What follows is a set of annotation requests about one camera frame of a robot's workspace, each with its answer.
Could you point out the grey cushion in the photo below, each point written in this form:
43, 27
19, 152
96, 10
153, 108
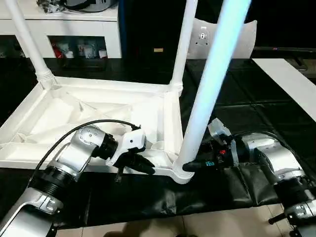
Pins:
242, 42

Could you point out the white cabinet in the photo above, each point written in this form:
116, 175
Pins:
61, 27

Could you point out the black sofa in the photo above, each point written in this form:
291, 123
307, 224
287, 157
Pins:
284, 19

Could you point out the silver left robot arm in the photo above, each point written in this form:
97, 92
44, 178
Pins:
71, 155

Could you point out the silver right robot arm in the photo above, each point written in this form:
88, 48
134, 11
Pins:
279, 160

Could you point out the small yellow label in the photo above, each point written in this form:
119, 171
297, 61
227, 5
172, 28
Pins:
158, 50

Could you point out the white low table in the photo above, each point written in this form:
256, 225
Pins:
288, 79

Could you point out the white plastic table top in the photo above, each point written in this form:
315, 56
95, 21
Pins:
98, 84

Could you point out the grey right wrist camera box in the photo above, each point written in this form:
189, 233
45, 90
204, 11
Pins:
218, 128

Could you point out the thin black bar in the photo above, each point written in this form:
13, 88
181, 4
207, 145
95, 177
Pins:
284, 49

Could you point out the black metal table frame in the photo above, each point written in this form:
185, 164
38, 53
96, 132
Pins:
276, 219

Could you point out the white cup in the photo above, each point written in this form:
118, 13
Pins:
103, 53
88, 51
69, 54

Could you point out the white plastic table leg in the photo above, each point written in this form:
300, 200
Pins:
184, 37
30, 44
217, 61

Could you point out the grey bag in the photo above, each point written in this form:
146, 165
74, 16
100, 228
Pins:
91, 5

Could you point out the black table mat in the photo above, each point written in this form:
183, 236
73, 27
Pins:
259, 98

